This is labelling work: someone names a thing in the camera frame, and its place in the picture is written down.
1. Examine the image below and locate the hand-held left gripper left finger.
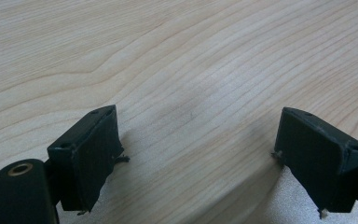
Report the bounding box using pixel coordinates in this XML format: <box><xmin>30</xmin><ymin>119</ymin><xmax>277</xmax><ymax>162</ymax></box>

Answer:
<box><xmin>47</xmin><ymin>104</ymin><xmax>131</xmax><ymax>217</ymax></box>

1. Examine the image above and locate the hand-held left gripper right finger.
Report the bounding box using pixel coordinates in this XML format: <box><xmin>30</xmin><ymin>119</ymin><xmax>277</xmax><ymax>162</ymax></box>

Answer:
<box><xmin>271</xmin><ymin>106</ymin><xmax>358</xmax><ymax>219</ymax></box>

